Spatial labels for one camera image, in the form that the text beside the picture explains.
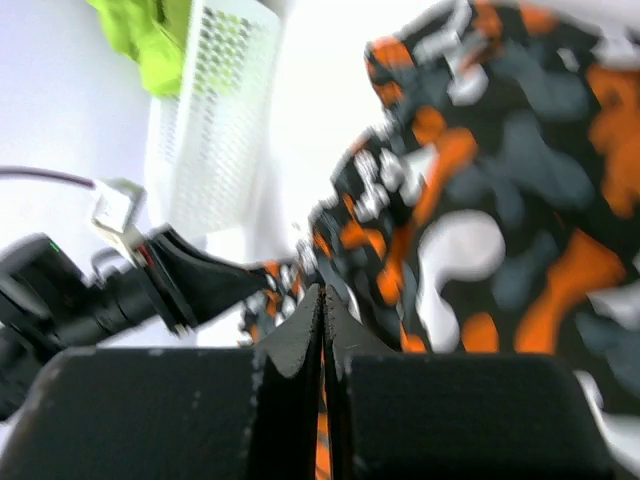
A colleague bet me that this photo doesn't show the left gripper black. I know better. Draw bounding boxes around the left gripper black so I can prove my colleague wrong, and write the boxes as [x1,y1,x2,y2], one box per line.
[74,227,269,345]

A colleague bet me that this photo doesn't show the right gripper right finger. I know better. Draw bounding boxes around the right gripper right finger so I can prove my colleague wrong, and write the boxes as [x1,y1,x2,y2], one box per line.
[324,288,614,479]

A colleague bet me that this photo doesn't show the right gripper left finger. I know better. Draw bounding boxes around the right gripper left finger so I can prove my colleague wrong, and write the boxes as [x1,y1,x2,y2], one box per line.
[1,287,323,479]

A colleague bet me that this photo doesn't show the orange camouflage shorts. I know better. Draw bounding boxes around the orange camouflage shorts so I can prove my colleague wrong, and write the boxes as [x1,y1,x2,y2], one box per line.
[243,1,639,479]

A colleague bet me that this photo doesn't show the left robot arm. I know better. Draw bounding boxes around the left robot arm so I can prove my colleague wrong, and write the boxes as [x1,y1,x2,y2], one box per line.
[1,228,269,420]

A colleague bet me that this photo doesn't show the lime green shorts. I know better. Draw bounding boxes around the lime green shorts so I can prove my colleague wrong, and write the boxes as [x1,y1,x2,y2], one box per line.
[88,0,192,97]

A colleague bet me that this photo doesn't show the white plastic basket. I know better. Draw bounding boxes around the white plastic basket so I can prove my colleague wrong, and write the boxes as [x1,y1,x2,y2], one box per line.
[145,1,280,239]

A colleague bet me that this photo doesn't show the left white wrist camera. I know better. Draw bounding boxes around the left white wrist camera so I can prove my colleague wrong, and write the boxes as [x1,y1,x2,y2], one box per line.
[90,178,146,265]

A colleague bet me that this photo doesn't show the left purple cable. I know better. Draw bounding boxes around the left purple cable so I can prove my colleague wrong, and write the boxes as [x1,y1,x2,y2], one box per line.
[0,167,99,191]

